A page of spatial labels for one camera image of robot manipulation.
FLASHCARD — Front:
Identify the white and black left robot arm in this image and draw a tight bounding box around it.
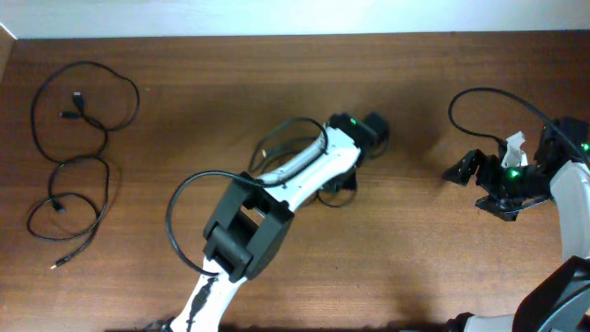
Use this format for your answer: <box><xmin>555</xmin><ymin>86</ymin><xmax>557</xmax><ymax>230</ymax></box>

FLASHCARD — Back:
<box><xmin>160</xmin><ymin>113</ymin><xmax>389</xmax><ymax>331</ymax></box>

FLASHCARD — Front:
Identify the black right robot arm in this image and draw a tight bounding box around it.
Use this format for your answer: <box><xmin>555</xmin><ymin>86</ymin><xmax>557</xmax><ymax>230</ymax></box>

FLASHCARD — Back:
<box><xmin>442</xmin><ymin>117</ymin><xmax>589</xmax><ymax>332</ymax></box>

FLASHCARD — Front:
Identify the black cable with gold plug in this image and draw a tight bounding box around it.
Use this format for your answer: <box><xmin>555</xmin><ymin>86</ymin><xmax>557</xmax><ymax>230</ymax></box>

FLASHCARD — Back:
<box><xmin>26</xmin><ymin>60</ymin><xmax>141</xmax><ymax>243</ymax></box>

